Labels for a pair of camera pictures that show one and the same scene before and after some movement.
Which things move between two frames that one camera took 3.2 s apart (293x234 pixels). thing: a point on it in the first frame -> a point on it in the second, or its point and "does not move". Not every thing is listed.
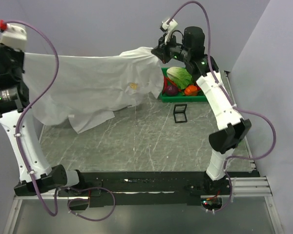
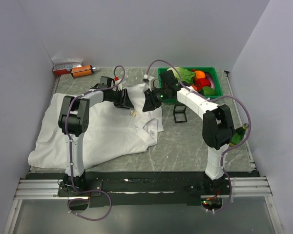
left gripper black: [18, 53] -> [125, 102]
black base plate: [153, 188] does not move
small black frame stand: [179, 113] does not move
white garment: [90, 89] -> [113, 133]
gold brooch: [133, 86] -> [134, 113]
